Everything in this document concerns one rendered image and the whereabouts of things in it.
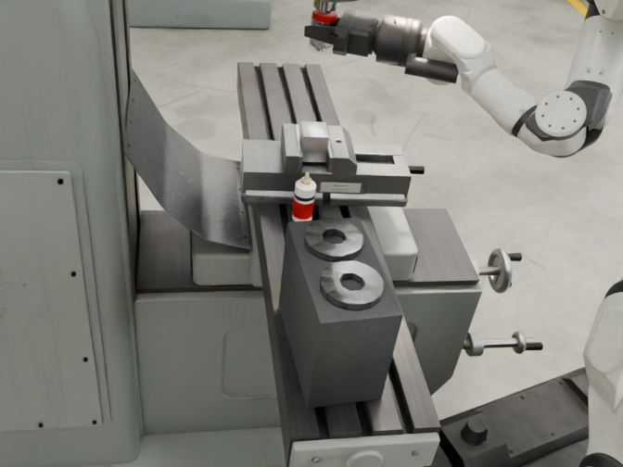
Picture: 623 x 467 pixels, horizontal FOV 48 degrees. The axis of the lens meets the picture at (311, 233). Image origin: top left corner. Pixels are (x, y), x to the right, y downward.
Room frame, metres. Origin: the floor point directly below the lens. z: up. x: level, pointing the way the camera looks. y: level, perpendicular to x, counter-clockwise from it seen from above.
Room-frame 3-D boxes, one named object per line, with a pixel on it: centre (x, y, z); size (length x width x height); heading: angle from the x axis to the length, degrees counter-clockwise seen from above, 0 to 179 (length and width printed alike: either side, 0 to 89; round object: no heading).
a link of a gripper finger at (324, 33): (1.25, 0.03, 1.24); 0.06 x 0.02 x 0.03; 81
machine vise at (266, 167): (1.25, -0.01, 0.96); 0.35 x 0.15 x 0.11; 100
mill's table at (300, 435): (1.22, 0.01, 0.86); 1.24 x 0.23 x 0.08; 13
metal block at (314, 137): (1.24, 0.02, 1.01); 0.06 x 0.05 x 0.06; 10
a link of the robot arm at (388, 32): (1.26, -0.06, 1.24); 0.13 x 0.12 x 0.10; 171
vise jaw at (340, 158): (1.25, -0.03, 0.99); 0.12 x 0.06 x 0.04; 10
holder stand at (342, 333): (0.78, -0.05, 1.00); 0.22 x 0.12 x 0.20; 18
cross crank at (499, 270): (1.39, -0.46, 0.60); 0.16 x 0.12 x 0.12; 103
